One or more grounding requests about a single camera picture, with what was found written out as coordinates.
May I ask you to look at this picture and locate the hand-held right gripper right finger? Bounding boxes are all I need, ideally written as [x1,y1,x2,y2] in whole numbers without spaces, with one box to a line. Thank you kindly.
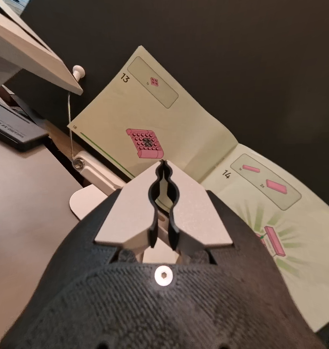
[164,160,234,263]

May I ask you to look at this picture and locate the brick instruction booklet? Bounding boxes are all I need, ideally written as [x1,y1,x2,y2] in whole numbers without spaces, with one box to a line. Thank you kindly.
[67,46,329,334]

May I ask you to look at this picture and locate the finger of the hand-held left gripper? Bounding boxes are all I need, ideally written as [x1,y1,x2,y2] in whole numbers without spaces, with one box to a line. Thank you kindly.
[0,0,54,55]
[0,6,84,96]

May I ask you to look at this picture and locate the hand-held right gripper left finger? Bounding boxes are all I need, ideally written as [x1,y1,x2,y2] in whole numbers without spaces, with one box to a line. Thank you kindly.
[94,160,165,263]

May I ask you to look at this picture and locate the grey flat device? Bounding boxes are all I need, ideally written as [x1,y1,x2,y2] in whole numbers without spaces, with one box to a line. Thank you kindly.
[0,92,49,152]

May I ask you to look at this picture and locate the white book stand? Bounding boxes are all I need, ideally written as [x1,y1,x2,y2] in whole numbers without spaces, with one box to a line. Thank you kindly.
[68,65,132,222]

